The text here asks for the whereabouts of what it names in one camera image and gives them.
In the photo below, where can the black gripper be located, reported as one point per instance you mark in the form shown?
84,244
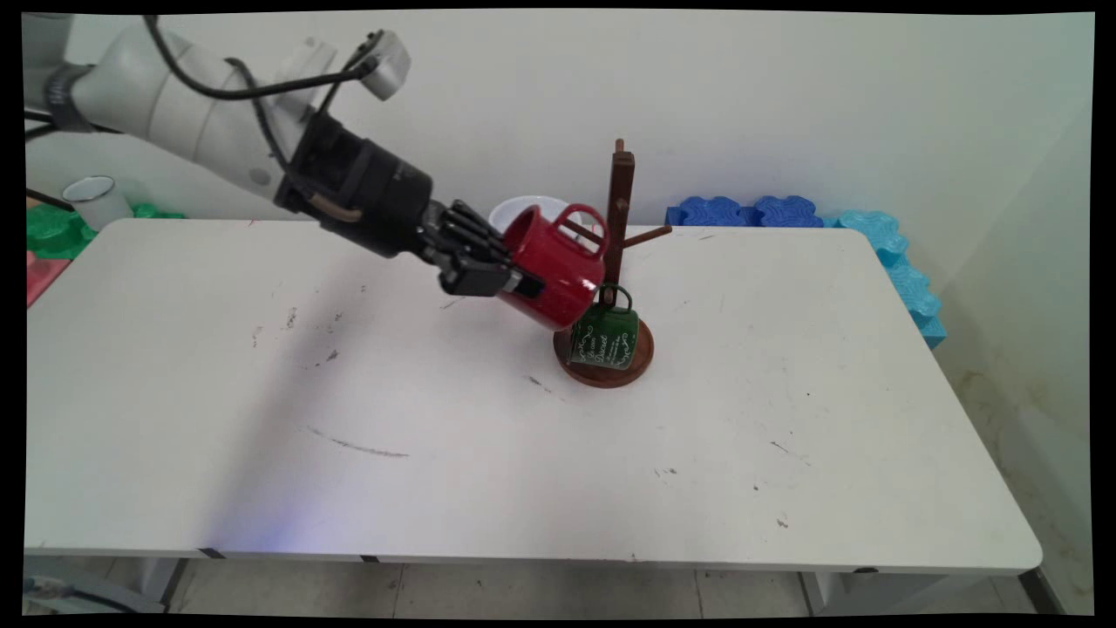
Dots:
366,187

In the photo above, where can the red enamel mug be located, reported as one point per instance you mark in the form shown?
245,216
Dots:
558,279

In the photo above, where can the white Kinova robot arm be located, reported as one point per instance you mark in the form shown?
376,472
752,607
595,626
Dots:
139,87

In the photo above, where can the white bowl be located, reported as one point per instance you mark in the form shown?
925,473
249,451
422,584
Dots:
532,208

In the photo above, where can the green enamel mug white print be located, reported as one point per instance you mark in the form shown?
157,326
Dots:
606,336

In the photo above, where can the dark wooden mug tree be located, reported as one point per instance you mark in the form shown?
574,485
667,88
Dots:
622,187

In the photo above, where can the dark blue foam mat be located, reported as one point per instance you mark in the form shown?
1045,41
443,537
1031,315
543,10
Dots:
711,212
787,212

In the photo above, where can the white enamel mug dark rim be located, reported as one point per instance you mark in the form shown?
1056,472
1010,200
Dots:
98,202

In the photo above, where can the light blue foam mat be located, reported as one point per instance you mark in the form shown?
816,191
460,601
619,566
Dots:
872,231
914,292
933,331

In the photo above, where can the green foam mat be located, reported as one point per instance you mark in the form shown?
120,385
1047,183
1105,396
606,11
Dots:
57,231

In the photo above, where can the red foam mat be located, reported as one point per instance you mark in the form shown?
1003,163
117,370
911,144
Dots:
42,275

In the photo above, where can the grey table leg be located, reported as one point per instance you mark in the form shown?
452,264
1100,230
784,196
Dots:
161,583
828,591

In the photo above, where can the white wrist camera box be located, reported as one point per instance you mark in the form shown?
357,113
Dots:
388,65

